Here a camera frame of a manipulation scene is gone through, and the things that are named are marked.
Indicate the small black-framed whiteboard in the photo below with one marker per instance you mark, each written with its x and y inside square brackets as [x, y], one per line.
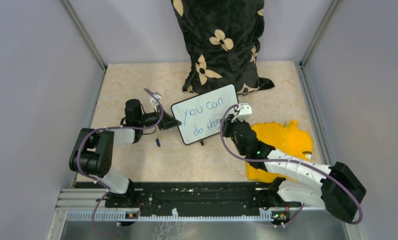
[201, 115]

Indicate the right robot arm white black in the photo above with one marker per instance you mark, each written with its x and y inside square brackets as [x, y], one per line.
[334, 187]

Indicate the yellow cloth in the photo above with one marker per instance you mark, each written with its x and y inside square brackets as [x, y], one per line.
[287, 138]

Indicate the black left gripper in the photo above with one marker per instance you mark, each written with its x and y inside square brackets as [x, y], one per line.
[168, 121]

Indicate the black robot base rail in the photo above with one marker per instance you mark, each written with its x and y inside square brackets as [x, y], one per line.
[176, 202]

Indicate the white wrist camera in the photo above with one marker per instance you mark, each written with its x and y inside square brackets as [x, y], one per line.
[155, 98]
[242, 112]

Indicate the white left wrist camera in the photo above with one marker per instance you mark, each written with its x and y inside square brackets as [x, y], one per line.
[155, 98]

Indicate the black floral plush blanket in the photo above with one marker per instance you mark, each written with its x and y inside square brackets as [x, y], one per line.
[222, 40]

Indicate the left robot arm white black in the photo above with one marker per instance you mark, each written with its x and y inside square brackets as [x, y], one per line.
[92, 153]

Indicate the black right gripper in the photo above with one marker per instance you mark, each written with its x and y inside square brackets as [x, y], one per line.
[227, 124]

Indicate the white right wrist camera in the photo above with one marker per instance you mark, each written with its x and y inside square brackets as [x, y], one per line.
[242, 112]

